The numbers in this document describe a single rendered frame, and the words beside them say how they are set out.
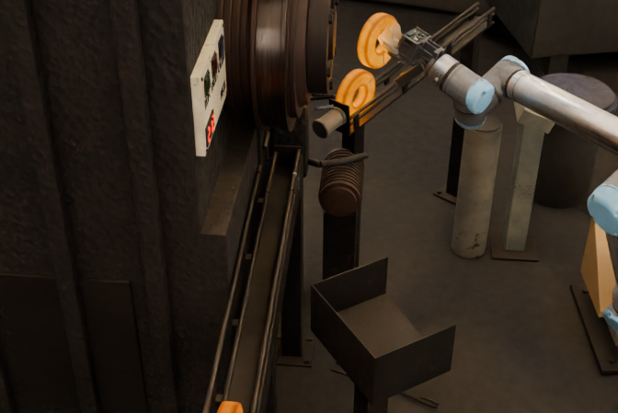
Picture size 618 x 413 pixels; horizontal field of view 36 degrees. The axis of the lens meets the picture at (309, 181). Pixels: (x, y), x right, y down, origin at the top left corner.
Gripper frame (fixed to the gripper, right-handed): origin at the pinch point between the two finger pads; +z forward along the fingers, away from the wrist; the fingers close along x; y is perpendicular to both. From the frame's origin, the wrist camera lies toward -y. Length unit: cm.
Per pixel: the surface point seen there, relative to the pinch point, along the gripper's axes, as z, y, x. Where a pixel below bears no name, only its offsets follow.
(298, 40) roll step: -11, 29, 56
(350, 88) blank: 0.6, -18.2, 5.0
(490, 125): -28, -34, -39
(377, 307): -55, -18, 62
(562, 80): -27, -44, -98
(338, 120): -2.4, -24.8, 11.6
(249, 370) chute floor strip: -47, -19, 97
